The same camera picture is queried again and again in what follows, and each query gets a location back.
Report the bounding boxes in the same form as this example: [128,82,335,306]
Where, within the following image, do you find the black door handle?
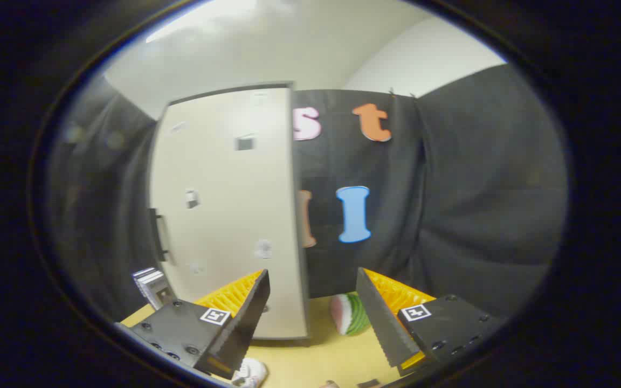
[148,208,172,264]

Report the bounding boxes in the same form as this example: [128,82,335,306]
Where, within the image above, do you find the black backdrop cloth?
[46,65,569,324]

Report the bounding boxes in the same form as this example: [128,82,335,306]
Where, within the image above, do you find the watermelon slice toy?
[330,292,371,336]

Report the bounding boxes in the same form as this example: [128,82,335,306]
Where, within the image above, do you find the white shoe with chevron stripes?
[232,358,268,388]

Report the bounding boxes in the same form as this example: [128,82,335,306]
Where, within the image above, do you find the white shoe cabinet door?
[149,86,296,340]

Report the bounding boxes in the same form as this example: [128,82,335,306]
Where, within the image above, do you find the white blue book set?
[132,266,177,311]

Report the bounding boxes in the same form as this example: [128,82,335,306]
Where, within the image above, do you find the grey shoe cabinet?
[149,81,311,341]

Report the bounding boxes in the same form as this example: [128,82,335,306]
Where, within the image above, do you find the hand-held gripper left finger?
[116,268,272,379]

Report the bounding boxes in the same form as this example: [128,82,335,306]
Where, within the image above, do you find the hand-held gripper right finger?
[355,267,502,378]

